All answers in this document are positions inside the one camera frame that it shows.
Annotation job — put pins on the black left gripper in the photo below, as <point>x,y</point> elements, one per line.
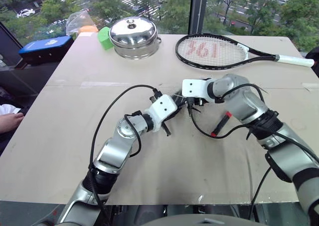
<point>182,103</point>

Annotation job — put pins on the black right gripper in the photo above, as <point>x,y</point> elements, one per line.
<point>198,102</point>

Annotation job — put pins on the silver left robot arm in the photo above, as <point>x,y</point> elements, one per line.
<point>114,151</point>

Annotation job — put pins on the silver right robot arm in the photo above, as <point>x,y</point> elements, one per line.
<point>244,103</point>

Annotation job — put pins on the black marker with red ends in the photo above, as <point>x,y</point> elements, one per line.
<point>221,123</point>

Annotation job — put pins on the bystander bare hand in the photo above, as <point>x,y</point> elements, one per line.
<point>10,122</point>

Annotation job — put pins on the black and white tennis racket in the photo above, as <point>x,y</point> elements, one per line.
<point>245,52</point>

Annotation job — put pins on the steel pot with lid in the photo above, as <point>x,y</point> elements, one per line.
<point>133,34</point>

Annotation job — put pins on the green foam block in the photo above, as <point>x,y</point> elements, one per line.
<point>104,37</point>

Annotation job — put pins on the black rounded object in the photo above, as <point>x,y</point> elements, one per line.
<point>313,60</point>

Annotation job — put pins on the orange rounded object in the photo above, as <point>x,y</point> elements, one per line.
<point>88,29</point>

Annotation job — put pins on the clear plastic bag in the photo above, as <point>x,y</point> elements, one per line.
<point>74,21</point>

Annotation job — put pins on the blue flat case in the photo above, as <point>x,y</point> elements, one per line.
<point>46,47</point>

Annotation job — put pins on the white garment sleeve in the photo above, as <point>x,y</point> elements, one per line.
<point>7,109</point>

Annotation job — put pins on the black flat panel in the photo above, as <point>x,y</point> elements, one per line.
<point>8,46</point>

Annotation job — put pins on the white parked car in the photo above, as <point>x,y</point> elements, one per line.
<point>25,12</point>

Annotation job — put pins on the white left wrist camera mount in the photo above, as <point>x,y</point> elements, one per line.
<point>163,108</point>

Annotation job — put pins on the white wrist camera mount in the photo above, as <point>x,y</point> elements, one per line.
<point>163,108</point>
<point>194,87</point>

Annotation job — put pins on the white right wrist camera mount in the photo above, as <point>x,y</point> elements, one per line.
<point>194,87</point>

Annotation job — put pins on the dark window frame post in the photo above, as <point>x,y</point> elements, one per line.
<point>199,9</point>

